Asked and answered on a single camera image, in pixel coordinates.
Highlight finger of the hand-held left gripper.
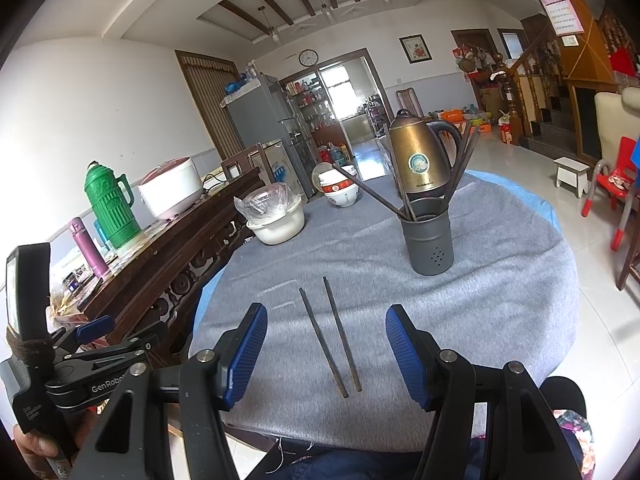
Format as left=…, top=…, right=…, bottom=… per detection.
left=50, top=314, right=117, bottom=350
left=75, top=321, right=170, bottom=366

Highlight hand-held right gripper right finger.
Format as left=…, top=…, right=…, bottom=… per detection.
left=385, top=304, right=583, bottom=480

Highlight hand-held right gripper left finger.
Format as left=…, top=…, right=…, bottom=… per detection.
left=70, top=302, right=269, bottom=480

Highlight grey metal utensil holder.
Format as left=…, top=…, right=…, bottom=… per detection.
left=401, top=199, right=455, bottom=277

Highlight person's left hand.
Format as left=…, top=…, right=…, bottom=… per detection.
left=11, top=407, right=88, bottom=480

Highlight purple drink bottle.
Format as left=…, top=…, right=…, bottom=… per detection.
left=68, top=217, right=112, bottom=281

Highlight carved dark wooden sideboard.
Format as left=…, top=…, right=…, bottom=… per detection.
left=50, top=167, right=268, bottom=361

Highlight blue drink bottle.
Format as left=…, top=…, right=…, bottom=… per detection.
left=92, top=220, right=113, bottom=253

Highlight grey tablecloth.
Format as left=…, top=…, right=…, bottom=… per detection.
left=187, top=170, right=581, bottom=453

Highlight green thermos jug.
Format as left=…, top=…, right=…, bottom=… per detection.
left=83, top=161, right=146, bottom=250

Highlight person's dark blue trousers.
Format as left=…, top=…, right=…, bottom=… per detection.
left=240, top=437, right=441, bottom=480

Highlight white plastic bowl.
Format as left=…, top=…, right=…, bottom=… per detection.
left=246, top=195, right=306, bottom=246

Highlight white rice cooker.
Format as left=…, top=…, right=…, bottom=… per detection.
left=137, top=156, right=205, bottom=221

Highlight clear plastic bag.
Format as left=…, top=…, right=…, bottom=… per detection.
left=234, top=182, right=301, bottom=223

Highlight black cloth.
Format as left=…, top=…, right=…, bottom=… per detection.
left=537, top=375, right=588, bottom=418

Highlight stacked white red-print bowls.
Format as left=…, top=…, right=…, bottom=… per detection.
left=311, top=162, right=362, bottom=209

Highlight floral patterned cloth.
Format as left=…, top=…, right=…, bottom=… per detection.
left=547, top=407, right=597, bottom=480

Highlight brown wooden chair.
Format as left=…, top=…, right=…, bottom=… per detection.
left=396, top=87, right=419, bottom=117
left=220, top=142, right=273, bottom=186
left=616, top=195, right=640, bottom=293

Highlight small white appliance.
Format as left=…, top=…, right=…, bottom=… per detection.
left=250, top=141, right=303, bottom=198

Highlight bronze electric kettle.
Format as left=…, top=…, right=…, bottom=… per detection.
left=387, top=108, right=463, bottom=197

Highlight grey refrigerator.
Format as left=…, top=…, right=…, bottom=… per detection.
left=222, top=74, right=308, bottom=161

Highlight brown wooden door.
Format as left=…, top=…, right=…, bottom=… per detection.
left=175, top=50, right=246, bottom=161

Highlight small white stool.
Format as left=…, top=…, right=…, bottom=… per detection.
left=554, top=156, right=591, bottom=199

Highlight shelf of kitchen goods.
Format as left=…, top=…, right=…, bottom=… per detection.
left=282, top=72, right=331, bottom=133

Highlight wooden staircase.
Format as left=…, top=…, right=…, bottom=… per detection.
left=495, top=10, right=626, bottom=161

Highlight red child chair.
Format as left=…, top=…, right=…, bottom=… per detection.
left=580, top=136, right=640, bottom=251

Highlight cream upholstered chair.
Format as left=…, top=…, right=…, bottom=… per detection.
left=595, top=87, right=640, bottom=181

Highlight framed wall picture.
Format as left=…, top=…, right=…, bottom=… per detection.
left=399, top=34, right=431, bottom=65

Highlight pink wall calendar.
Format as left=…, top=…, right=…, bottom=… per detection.
left=542, top=0, right=585, bottom=37

